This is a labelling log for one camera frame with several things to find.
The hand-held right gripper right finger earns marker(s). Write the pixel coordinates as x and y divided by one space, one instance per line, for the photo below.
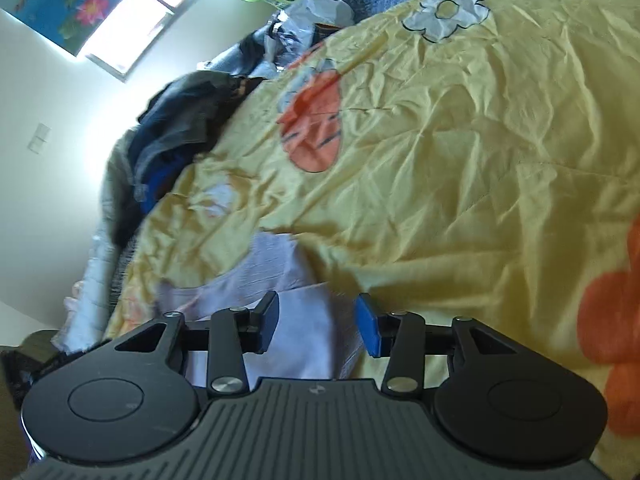
367 327

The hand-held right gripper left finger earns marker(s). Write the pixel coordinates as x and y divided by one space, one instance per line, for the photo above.
269 320

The lavender knit sweater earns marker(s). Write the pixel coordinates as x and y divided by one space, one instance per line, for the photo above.
310 320

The pile of dark clothes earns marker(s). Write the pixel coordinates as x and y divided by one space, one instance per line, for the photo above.
175 115

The white quilted comforter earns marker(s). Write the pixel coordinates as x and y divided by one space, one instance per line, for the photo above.
95 270

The yellow printed blanket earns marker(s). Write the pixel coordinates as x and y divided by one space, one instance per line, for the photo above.
450 160

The dark object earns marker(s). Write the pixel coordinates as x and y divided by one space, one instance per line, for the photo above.
25 365

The blue grey crumpled cloth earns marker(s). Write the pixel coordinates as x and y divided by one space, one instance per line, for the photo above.
245 52

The white plastic bag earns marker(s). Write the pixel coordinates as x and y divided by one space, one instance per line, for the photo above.
320 10

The window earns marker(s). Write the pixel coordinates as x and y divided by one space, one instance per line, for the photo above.
135 30

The blue floral roller blind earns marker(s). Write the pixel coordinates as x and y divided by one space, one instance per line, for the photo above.
60 0

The white light switch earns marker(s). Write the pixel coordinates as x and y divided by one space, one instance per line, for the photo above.
40 138

